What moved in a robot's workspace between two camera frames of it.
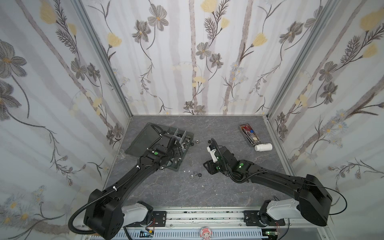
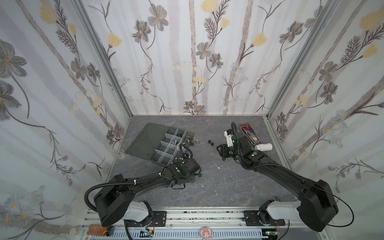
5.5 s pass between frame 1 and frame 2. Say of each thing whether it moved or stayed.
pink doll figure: stayed
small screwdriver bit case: stayed
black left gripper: moved
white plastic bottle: stayed
